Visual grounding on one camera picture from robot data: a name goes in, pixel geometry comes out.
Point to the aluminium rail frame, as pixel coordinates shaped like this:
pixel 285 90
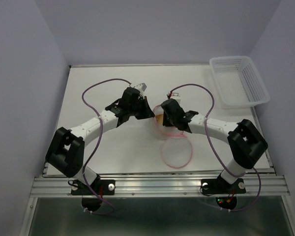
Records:
pixel 152 199

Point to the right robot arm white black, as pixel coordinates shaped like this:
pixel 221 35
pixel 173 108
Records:
pixel 245 141

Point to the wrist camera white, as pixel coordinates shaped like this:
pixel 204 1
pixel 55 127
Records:
pixel 141 87
pixel 174 95

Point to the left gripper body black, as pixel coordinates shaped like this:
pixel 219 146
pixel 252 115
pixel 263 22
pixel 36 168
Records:
pixel 139 110

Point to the white plastic basket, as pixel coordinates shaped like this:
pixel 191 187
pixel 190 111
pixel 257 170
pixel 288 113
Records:
pixel 238 82

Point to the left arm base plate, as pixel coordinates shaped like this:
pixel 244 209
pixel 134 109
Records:
pixel 101 187

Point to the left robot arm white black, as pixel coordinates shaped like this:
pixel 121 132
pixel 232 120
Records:
pixel 66 151

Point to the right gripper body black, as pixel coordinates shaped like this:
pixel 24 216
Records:
pixel 167 121

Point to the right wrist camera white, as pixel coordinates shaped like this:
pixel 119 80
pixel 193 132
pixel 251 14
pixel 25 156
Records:
pixel 174 95

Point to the beige bra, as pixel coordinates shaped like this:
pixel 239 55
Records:
pixel 159 119

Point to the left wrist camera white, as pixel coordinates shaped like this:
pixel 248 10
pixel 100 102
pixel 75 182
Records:
pixel 141 87

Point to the white mesh laundry bag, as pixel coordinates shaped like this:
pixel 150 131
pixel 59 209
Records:
pixel 176 151

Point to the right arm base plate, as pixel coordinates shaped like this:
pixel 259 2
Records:
pixel 218 186

